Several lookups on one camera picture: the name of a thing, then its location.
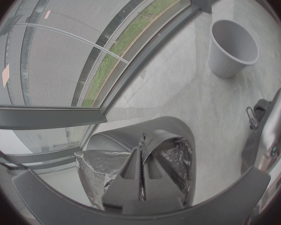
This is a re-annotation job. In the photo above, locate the white trash bin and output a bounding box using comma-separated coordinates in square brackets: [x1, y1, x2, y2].
[209, 20, 259, 79]

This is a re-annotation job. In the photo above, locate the window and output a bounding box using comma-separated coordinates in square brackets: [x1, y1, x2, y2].
[0, 0, 272, 173]

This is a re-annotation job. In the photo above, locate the small black device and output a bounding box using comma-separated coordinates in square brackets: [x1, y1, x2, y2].
[254, 99, 271, 121]

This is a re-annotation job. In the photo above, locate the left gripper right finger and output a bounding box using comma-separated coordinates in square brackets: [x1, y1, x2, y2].
[142, 152, 187, 208]

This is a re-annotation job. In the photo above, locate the black plastic bag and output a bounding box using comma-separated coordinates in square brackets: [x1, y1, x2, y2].
[74, 130, 194, 210]

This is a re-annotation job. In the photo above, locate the dark grey round chair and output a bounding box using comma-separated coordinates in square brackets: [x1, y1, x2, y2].
[87, 116, 197, 207]

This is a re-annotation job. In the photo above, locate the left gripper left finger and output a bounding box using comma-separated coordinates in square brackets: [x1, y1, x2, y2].
[102, 146, 142, 215]

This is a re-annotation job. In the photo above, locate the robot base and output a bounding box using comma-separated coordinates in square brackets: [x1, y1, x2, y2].
[254, 85, 281, 173]

